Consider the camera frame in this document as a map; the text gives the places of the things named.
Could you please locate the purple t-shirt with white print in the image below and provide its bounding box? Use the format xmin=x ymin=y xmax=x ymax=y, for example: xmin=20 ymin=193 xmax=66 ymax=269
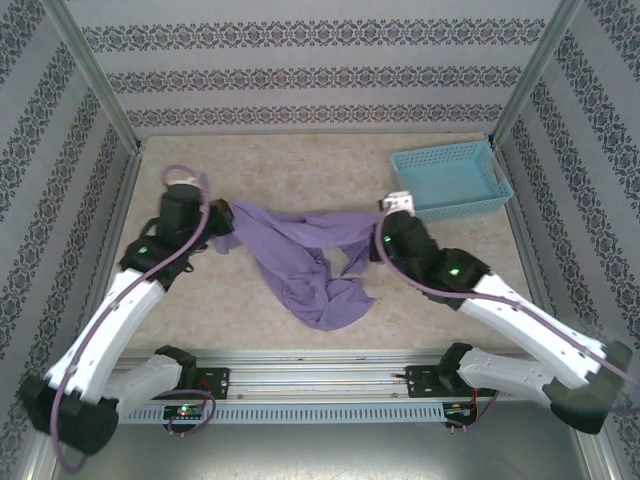
xmin=213 ymin=199 xmax=386 ymax=334

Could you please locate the light blue plastic basket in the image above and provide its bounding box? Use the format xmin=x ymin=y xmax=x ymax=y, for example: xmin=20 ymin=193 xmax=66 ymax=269
xmin=390 ymin=141 xmax=514 ymax=225

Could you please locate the circuit board with green light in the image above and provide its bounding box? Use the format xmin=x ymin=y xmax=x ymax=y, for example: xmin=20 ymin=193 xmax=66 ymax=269
xmin=163 ymin=404 xmax=207 ymax=421

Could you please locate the metal base panel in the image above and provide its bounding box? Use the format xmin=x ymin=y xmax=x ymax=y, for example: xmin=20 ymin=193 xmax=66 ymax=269
xmin=49 ymin=423 xmax=601 ymax=480

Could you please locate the aluminium side rail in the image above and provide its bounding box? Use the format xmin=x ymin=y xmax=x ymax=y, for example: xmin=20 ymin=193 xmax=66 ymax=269
xmin=492 ymin=142 xmax=551 ymax=306
xmin=92 ymin=142 xmax=146 ymax=281

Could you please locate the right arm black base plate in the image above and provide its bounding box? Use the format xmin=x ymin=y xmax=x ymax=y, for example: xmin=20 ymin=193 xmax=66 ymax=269
xmin=405 ymin=364 xmax=454 ymax=399

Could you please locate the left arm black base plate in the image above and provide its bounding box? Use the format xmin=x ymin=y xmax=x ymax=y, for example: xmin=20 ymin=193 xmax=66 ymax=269
xmin=187 ymin=367 xmax=231 ymax=401

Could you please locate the aluminium mounting rail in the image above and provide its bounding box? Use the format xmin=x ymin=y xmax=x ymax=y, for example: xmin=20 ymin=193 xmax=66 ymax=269
xmin=112 ymin=349 xmax=506 ymax=401

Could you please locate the aluminium frame post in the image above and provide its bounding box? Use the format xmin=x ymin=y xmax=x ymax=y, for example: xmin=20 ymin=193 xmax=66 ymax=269
xmin=489 ymin=0 xmax=586 ymax=149
xmin=42 ymin=0 xmax=146 ymax=154

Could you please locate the slotted grey cable duct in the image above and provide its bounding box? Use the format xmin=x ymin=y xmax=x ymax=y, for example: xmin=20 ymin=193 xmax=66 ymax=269
xmin=117 ymin=403 xmax=446 ymax=425

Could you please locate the aluminium frame beam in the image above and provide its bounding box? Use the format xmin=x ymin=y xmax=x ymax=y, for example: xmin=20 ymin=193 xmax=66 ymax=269
xmin=574 ymin=429 xmax=626 ymax=480
xmin=12 ymin=429 xmax=69 ymax=480

